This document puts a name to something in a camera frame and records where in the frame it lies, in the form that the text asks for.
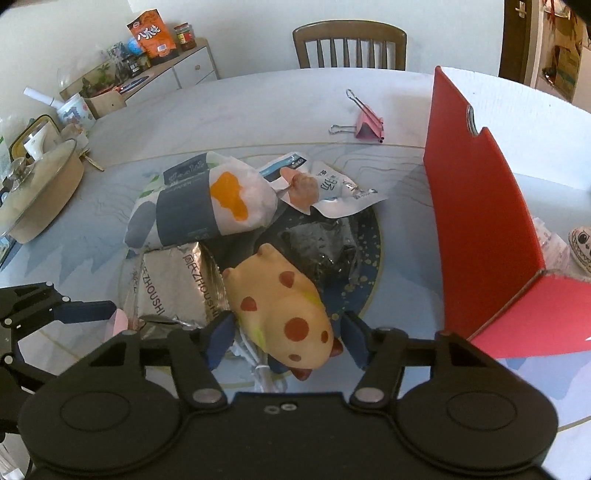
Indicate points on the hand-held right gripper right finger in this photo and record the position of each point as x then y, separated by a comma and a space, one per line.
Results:
354, 339

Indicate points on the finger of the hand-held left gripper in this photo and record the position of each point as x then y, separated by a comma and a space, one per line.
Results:
87, 312
18, 376

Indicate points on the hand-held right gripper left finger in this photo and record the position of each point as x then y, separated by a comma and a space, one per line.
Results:
220, 339

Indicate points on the small pink object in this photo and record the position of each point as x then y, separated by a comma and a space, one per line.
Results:
117, 323

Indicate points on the yellow spotted squishy toy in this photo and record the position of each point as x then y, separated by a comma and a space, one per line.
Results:
277, 304

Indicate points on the silver foil packet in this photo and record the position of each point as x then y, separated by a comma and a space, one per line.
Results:
178, 286

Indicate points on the black glitter packet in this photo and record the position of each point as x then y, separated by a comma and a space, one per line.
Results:
323, 254

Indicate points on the white and grey snack bag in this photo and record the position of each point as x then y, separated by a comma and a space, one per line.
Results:
203, 203

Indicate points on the red cardboard box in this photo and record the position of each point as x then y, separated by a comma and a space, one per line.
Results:
475, 207

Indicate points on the beige pot with glass lid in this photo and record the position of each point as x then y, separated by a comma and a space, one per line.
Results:
39, 194

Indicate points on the white snack packet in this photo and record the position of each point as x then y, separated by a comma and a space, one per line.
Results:
341, 189

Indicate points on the yellow tray with white kettle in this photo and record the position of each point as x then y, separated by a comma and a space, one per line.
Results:
34, 136

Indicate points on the floral white mug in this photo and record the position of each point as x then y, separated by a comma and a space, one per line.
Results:
76, 113

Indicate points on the pink binder clip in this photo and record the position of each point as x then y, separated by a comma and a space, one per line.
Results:
369, 124

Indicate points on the clear plastic bag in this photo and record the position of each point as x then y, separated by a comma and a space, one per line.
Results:
551, 249

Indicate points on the white roller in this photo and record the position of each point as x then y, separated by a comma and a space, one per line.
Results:
41, 98

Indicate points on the glass terrarium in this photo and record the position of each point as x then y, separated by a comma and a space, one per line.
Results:
99, 83

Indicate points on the white cartoon face toy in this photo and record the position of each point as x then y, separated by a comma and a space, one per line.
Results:
581, 251

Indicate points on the white sideboard cabinet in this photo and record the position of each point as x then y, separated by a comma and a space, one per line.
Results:
196, 64

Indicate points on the orange snack bag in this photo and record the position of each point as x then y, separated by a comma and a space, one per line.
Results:
154, 37

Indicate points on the red sauce jar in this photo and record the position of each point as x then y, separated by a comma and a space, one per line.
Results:
185, 38

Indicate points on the brown wooden chair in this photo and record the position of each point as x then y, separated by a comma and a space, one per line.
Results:
351, 39

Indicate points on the brown cardboard box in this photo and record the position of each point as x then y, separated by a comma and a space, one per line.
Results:
568, 71

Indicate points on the dark wooden door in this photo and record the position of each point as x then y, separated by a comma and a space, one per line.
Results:
519, 37

